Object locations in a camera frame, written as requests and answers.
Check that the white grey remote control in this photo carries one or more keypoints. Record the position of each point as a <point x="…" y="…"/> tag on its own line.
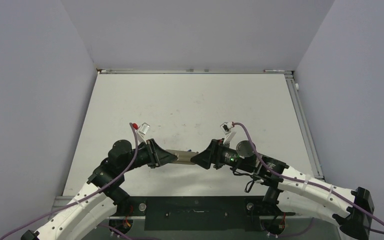
<point x="180" y="157"/>

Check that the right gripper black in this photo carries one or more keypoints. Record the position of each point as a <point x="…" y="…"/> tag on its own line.
<point x="213" y="154"/>

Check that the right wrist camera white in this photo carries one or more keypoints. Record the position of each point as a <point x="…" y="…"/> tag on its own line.
<point x="229" y="133"/>

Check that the aluminium rail right edge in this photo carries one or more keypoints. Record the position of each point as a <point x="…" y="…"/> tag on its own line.
<point x="304" y="127"/>

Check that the aluminium rail back edge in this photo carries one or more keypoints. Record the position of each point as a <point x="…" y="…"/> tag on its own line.
<point x="193" y="71"/>

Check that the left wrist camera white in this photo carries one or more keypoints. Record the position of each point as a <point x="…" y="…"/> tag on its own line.
<point x="142" y="131"/>

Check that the aluminium rail edge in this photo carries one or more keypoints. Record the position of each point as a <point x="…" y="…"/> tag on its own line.
<point x="193" y="71"/>
<point x="304" y="127"/>

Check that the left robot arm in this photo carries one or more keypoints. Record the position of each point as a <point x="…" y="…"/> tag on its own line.
<point x="101" y="195"/>

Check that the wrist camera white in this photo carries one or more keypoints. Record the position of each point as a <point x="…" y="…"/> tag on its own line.
<point x="229" y="133"/>
<point x="142" y="131"/>

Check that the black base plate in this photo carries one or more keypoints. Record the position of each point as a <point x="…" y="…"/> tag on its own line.
<point x="197" y="213"/>

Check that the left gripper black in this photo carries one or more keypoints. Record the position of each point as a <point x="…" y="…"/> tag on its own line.
<point x="157" y="156"/>

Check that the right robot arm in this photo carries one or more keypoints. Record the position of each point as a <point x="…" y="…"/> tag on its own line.
<point x="292" y="191"/>

